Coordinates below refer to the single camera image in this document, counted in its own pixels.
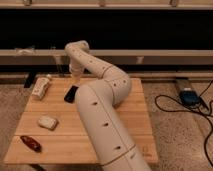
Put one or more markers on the black table leg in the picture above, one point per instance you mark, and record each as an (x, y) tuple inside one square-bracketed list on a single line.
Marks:
[(30, 79)]

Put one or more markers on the crumpled clear plastic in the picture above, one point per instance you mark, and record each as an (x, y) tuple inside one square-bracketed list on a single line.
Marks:
[(25, 51)]

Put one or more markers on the blue power box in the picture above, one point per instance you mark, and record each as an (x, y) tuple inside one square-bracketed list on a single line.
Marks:
[(189, 97)]

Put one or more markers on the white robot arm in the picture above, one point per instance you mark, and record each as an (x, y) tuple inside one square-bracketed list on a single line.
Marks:
[(95, 101)]

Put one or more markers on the black rectangular eraser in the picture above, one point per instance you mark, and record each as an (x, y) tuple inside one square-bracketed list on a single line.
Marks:
[(70, 96)]

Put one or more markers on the dark red chili pepper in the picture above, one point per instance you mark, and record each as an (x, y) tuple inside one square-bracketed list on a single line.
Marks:
[(31, 143)]

